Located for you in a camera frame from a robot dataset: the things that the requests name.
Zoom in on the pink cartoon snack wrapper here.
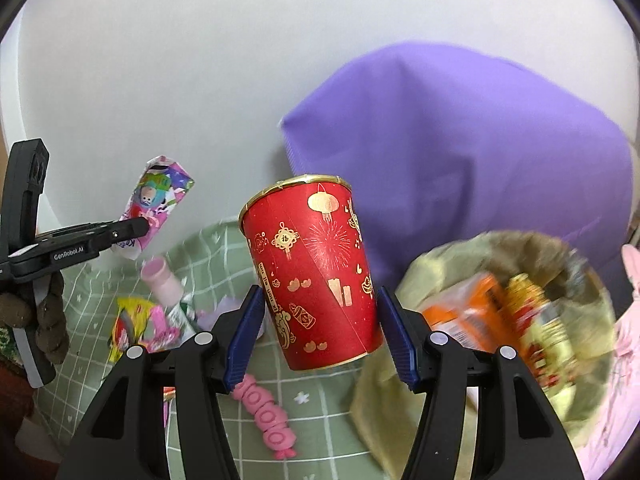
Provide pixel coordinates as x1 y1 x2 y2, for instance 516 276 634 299
140 304 196 353

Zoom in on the clear purple plastic tray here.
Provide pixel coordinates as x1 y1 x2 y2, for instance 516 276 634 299
193 296 257 344

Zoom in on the pink yogurt bottle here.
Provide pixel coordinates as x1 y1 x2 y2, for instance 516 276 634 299
140 256 183 308

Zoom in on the orange snack packet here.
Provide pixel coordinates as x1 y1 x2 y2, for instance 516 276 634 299
418 272 521 352

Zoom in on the olive green trash bag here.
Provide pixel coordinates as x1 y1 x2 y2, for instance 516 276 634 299
350 231 616 479

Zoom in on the pink floral sleeve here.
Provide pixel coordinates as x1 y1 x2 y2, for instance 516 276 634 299
577 244 639 479

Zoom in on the yellow snack wrapper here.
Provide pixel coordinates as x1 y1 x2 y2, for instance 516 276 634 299
108 297 158 363

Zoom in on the purple pillow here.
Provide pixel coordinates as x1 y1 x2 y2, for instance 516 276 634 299
281 44 634 286

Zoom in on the colourful cartoon drink carton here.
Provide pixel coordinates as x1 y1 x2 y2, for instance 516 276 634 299
113 155 194 260

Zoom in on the red gold paper cup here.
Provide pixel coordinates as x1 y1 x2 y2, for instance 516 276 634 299
239 174 383 370

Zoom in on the green grid bed sheet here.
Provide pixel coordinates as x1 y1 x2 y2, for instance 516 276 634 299
35 222 385 479

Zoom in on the pink candy blister strip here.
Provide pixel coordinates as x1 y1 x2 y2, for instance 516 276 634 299
231 374 297 460

